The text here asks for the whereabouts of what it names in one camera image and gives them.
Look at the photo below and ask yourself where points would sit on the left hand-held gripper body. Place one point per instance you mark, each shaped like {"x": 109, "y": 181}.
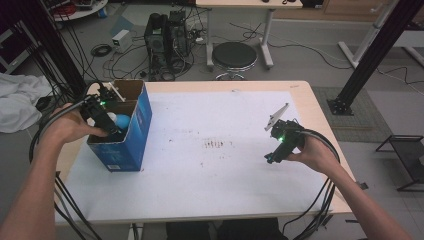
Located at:
{"x": 96, "y": 106}

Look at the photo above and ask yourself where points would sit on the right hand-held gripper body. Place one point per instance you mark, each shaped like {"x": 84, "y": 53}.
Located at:
{"x": 290, "y": 133}

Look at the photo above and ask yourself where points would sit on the blue bottle with white cap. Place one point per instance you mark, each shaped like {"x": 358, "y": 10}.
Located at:
{"x": 122, "y": 121}

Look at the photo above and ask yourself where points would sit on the blue cardboard box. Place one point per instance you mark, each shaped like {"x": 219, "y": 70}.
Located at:
{"x": 130, "y": 150}

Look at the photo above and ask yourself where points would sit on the person's right hand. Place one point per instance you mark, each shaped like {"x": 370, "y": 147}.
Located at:
{"x": 316, "y": 155}

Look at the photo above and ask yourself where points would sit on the person's left hand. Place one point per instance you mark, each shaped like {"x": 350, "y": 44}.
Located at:
{"x": 66, "y": 128}

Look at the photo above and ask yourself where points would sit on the white paper sheet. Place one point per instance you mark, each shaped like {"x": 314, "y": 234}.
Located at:
{"x": 216, "y": 186}

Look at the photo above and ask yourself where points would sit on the small white box device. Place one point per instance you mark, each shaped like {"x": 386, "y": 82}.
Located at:
{"x": 121, "y": 40}

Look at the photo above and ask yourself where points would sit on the white cloth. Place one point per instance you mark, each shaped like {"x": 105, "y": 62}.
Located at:
{"x": 20, "y": 100}

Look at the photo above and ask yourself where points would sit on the grey floor mat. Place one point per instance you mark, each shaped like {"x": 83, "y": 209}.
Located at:
{"x": 370, "y": 116}

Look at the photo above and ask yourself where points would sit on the black computer tower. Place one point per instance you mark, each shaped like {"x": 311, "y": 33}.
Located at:
{"x": 155, "y": 40}
{"x": 178, "y": 33}

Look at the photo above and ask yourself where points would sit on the person's dark-trousered legs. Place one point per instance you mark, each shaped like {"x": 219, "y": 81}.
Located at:
{"x": 226, "y": 230}

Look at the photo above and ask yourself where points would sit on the round white table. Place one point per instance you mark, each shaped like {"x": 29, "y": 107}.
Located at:
{"x": 83, "y": 13}

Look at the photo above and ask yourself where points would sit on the black round stool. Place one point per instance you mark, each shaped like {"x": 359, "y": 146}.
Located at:
{"x": 234, "y": 55}

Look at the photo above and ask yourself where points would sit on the white metal stand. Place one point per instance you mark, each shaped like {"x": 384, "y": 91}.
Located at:
{"x": 366, "y": 40}

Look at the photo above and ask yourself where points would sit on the white-legged wooden desk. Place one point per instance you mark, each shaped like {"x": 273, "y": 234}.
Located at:
{"x": 246, "y": 3}

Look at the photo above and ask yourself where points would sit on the black metal post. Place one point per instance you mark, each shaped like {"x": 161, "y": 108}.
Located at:
{"x": 53, "y": 50}
{"x": 376, "y": 53}

